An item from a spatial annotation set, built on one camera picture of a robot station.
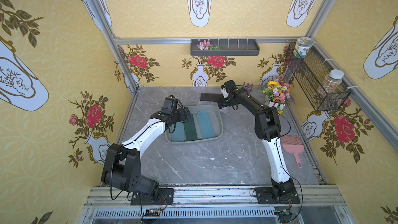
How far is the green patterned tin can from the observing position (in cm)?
86

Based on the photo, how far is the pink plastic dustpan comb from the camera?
0.87 meters

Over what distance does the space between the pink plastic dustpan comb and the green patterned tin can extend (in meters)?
0.48
